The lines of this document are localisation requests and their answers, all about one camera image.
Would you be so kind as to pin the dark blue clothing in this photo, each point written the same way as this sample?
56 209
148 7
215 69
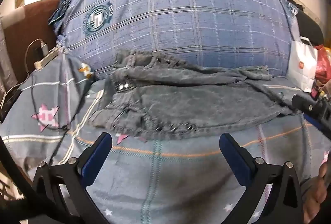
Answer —
60 11

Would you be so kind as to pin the person's right forearm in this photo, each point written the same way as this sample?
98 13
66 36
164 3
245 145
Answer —
319 193

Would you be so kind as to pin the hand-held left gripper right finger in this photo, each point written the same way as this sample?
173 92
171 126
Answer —
234 158

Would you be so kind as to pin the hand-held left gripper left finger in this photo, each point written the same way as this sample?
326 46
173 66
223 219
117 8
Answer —
97 155

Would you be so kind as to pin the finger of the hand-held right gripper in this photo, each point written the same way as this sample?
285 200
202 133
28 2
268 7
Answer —
301 104

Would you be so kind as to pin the red plastic bag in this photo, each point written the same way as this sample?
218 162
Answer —
323 63

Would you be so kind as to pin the brown headboard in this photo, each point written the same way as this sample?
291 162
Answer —
38 22

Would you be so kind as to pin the silver power bank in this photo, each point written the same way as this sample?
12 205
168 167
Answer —
47 57

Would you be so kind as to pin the black flat device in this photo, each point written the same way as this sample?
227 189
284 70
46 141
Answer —
9 104

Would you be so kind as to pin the grey curtain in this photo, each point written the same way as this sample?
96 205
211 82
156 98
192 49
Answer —
5 58

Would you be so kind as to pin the grey denim pants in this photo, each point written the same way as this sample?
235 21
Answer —
194 105

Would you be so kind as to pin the white paper bag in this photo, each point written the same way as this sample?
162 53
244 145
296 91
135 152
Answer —
301 66

